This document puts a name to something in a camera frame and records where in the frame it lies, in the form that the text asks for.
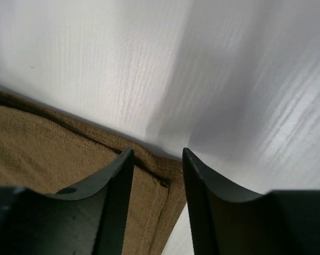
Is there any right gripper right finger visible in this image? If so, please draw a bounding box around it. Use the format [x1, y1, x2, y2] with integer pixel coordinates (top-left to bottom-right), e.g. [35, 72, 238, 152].
[182, 148, 269, 254]

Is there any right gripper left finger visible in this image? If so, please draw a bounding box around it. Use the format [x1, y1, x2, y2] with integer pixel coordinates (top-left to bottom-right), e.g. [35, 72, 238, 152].
[45, 148, 134, 254]

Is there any brown cloth napkin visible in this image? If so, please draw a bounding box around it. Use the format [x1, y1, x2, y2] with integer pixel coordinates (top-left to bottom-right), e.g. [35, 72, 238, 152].
[0, 91, 186, 254]

